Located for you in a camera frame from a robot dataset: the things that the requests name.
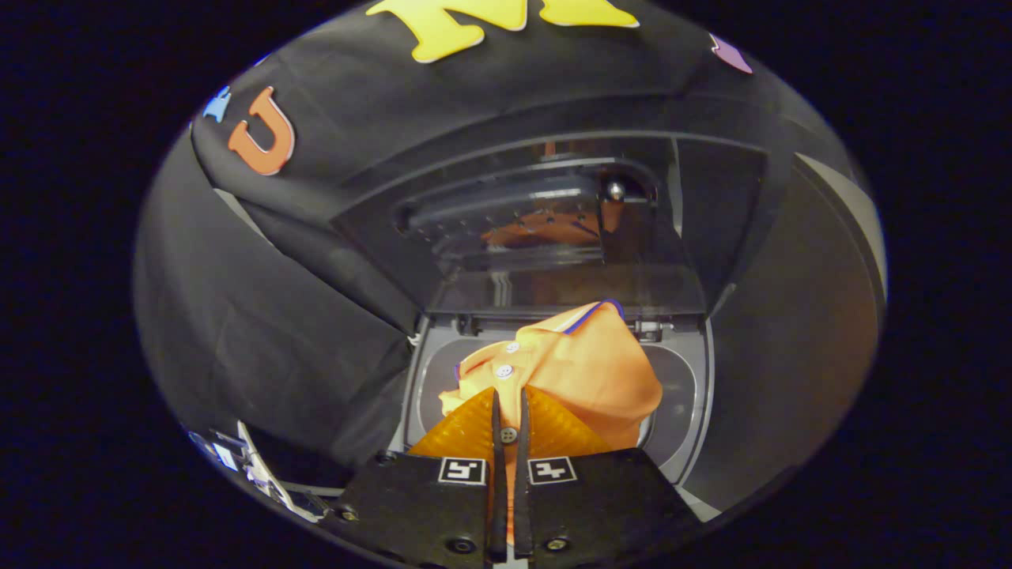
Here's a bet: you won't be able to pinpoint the orange polo shirt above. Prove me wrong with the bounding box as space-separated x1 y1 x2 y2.
439 299 663 546

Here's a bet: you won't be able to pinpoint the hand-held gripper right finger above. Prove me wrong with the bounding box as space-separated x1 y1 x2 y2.
514 387 704 566

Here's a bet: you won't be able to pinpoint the dark washing machine lid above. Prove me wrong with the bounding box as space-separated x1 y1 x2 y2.
332 130 768 321

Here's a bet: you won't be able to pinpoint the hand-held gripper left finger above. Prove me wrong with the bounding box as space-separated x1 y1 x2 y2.
332 387 507 566

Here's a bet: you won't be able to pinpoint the blue and white object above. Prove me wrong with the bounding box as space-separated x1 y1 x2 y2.
188 427 238 472

